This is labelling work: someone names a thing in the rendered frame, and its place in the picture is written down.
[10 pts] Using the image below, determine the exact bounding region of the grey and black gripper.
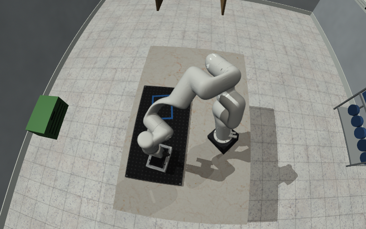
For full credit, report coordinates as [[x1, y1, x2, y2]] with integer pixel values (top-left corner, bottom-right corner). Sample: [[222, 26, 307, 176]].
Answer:
[[148, 145, 170, 158]]

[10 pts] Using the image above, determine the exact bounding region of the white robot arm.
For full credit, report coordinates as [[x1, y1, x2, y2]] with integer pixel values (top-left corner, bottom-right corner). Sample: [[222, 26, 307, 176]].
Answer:
[[137, 53, 245, 154]]

